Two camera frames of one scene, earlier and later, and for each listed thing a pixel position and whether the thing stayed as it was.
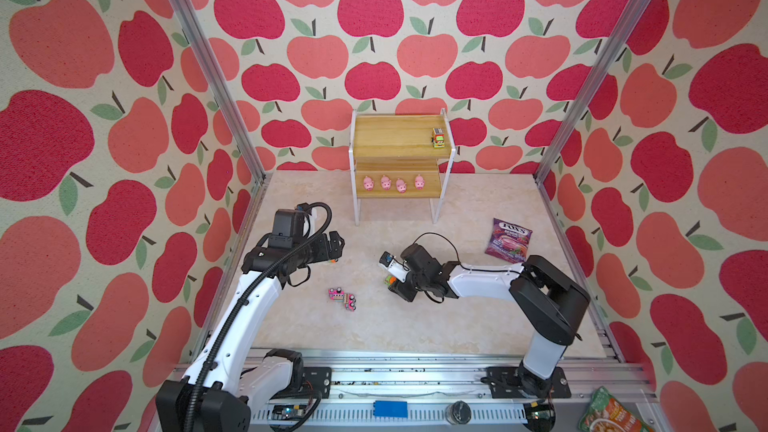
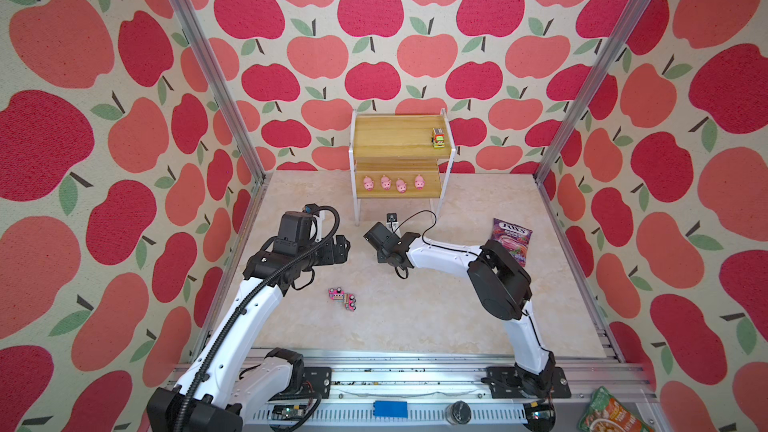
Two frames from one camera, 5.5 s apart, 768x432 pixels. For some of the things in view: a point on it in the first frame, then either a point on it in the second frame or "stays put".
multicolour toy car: x=438 y=138 stays put
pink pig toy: x=385 y=183 stays put
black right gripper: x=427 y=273 → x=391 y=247
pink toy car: x=336 y=294 stays put
